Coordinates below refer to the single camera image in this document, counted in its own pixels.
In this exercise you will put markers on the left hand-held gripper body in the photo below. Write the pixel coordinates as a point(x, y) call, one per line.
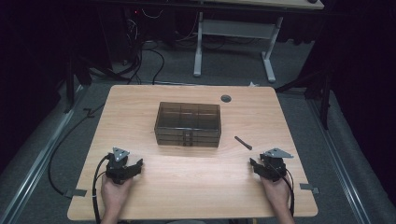
point(117, 168)

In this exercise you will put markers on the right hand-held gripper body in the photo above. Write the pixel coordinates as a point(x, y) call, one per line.
point(274, 166)

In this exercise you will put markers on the dark slim pen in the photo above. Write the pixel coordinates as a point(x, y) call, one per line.
point(243, 143)

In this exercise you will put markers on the brown transparent drawer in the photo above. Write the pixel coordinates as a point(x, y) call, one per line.
point(174, 143)

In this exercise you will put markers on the brown transparent drawer organizer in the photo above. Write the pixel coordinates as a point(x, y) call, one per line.
point(186, 119)

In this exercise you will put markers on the person's left hand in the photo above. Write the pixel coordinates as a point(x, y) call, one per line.
point(115, 194)

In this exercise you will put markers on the person's right hand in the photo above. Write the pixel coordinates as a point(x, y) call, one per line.
point(277, 194)

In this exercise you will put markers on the grey tape strip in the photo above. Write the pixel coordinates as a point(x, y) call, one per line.
point(76, 193)
point(309, 188)

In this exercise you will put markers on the grey round table grommet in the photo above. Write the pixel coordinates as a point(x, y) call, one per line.
point(226, 99)

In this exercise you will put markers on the white paper scrap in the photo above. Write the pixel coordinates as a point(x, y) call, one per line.
point(252, 84)

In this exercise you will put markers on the black metal stand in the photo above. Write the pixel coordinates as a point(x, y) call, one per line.
point(325, 102)
point(70, 87)

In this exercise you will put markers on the white-legged desk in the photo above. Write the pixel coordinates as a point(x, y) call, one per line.
point(236, 29)

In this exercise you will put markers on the metal floor rail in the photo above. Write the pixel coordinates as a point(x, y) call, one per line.
point(40, 155)
point(339, 168)

